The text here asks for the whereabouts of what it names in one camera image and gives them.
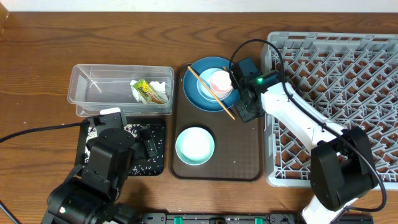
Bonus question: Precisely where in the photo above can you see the dark blue plate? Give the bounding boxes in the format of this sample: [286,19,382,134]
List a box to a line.
[183,57,239,112]

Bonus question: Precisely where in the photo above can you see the green yellow snack wrapper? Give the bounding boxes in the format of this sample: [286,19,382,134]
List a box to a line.
[132,79,164,104]

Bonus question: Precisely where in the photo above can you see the light blue small bowl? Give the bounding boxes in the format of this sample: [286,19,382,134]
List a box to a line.
[197,67,233,103]

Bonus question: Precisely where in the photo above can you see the grey dishwasher rack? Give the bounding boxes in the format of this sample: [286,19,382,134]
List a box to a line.
[261,32,397,190]

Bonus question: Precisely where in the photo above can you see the brown serving tray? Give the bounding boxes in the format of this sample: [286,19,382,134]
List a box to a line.
[169,64,264,182]

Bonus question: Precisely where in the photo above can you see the white rice grains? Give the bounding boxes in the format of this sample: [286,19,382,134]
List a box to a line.
[84,123,165,175]

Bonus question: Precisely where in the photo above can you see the mint green bowl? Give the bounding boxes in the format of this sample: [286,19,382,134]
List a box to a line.
[175,127,215,166]

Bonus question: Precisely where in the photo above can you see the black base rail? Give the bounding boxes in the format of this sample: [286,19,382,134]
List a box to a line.
[136,212,374,224]

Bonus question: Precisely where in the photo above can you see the pink plastic cup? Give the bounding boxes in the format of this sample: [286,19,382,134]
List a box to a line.
[210,70,233,98]

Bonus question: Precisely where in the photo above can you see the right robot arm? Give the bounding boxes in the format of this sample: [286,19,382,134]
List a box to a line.
[230,58,378,223]

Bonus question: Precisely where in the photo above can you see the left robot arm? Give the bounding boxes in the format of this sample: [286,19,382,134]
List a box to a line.
[42,112,165,224]

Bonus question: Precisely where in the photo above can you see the black plastic tray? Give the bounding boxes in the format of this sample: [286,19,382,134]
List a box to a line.
[75,115,165,183]

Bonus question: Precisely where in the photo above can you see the clear plastic waste bin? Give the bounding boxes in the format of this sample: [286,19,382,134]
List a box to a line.
[68,64,175,117]

